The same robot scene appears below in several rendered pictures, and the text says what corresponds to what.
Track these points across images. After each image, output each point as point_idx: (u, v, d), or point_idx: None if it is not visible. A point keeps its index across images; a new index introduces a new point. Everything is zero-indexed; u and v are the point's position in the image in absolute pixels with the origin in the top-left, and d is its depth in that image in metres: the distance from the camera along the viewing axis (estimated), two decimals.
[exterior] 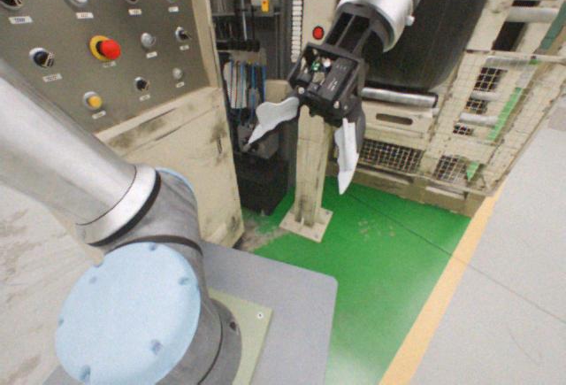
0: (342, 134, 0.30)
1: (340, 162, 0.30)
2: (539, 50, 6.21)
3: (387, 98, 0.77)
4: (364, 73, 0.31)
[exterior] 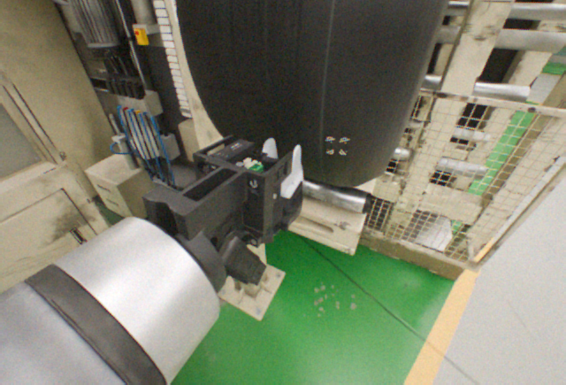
0: None
1: None
2: None
3: None
4: None
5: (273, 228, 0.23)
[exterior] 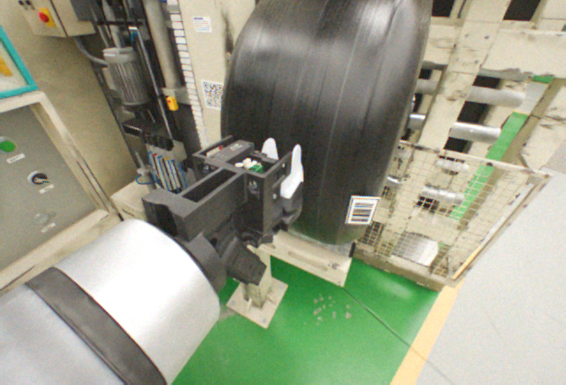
0: None
1: None
2: None
3: (300, 233, 0.64)
4: None
5: (273, 228, 0.23)
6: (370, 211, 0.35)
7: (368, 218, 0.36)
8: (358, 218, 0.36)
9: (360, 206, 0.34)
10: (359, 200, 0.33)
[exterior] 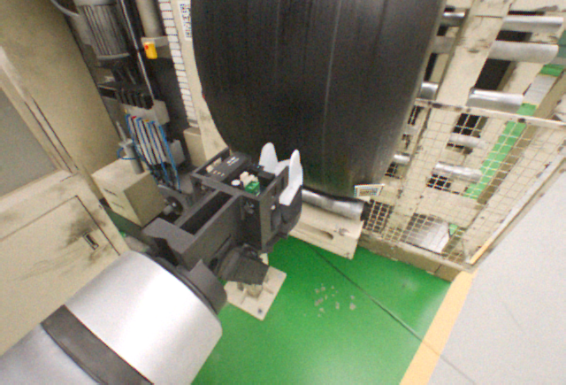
0: None
1: (278, 172, 0.30)
2: None
3: None
4: None
5: (273, 236, 0.24)
6: (377, 190, 0.35)
7: (375, 193, 0.37)
8: (366, 194, 0.37)
9: (365, 189, 0.35)
10: (363, 188, 0.34)
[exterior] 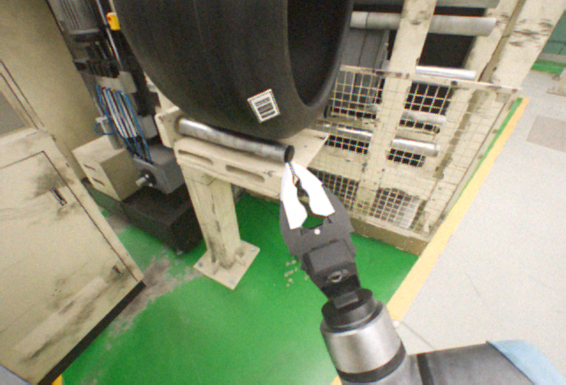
0: (318, 207, 0.32)
1: (304, 185, 0.33)
2: None
3: None
4: None
5: (301, 254, 0.30)
6: (271, 103, 0.39)
7: (273, 110, 0.41)
8: (266, 113, 0.41)
9: (260, 103, 0.39)
10: (256, 99, 0.38)
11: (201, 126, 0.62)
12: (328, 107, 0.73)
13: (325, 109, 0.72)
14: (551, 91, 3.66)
